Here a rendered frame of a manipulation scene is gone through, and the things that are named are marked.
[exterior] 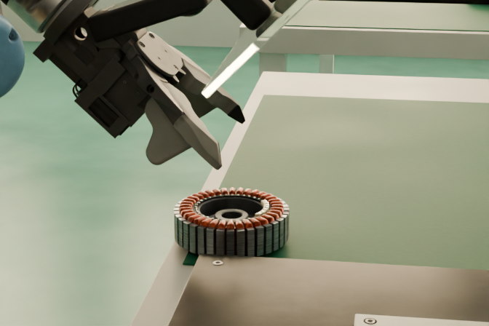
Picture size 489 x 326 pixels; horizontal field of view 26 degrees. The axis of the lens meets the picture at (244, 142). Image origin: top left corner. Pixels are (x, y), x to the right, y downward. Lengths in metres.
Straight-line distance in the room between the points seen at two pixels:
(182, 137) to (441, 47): 1.16
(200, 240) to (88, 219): 2.16
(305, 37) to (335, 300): 1.22
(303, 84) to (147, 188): 1.79
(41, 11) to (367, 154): 0.49
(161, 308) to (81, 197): 2.42
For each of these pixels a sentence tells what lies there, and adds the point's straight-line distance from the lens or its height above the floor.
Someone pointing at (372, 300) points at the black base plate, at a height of 0.77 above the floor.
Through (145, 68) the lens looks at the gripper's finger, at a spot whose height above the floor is 0.93.
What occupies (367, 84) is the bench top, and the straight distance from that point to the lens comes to 1.64.
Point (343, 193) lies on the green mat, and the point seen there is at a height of 0.75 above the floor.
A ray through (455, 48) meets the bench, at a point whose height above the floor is 0.72.
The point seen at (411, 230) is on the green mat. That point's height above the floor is 0.75.
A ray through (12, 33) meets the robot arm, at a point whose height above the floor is 0.99.
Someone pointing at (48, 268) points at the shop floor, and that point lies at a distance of 2.84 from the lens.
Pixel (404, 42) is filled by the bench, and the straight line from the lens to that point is 2.05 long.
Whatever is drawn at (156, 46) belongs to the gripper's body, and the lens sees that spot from 1.00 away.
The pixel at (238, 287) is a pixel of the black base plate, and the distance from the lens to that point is 0.90.
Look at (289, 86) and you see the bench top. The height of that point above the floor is 0.75.
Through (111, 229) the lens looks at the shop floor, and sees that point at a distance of 3.06.
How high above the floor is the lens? 1.16
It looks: 18 degrees down
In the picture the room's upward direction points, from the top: straight up
